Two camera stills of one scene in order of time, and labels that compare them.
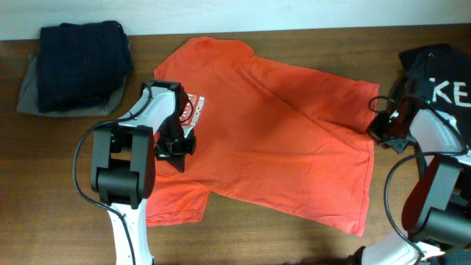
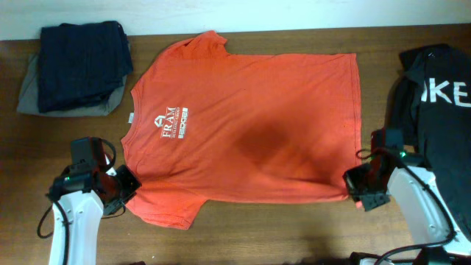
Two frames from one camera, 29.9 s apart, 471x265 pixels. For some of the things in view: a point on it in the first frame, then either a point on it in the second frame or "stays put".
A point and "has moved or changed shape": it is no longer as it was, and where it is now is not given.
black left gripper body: [173, 139] → [125, 185]
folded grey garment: [29, 99] stays put
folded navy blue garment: [82, 65] stays put
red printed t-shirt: [284, 140] has moved or changed shape
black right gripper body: [389, 133] → [364, 189]
